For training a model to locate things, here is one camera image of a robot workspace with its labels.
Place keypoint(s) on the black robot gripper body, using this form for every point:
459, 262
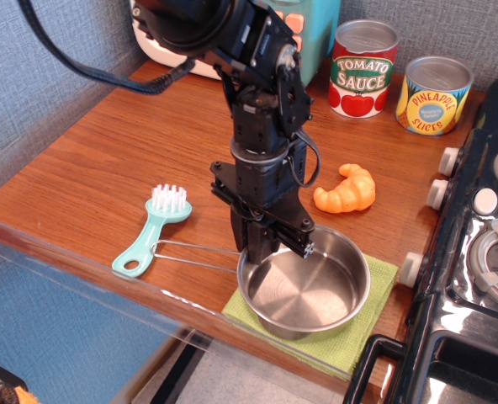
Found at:
266, 186

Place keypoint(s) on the teal and cream toy microwave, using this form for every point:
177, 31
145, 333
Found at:
313, 24

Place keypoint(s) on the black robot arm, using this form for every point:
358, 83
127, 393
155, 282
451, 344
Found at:
253, 51

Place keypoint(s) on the teal brush with white bristles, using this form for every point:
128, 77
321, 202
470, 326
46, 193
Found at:
167, 205

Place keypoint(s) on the green cloth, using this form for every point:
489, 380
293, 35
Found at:
339, 353

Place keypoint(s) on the black toy stove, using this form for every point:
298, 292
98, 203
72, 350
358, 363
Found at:
450, 351

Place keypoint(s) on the pineapple slices can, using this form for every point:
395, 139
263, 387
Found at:
433, 94

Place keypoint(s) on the tomato sauce can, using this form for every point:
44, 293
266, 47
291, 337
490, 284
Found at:
362, 63

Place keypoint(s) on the orange fuzzy object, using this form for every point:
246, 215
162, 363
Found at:
25, 397

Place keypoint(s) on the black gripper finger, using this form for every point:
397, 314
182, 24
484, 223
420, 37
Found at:
238, 222
262, 241

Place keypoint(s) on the orange plastic croissant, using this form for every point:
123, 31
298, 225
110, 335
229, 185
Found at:
356, 192

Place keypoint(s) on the steel pan with wire handle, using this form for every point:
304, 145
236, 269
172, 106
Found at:
310, 298

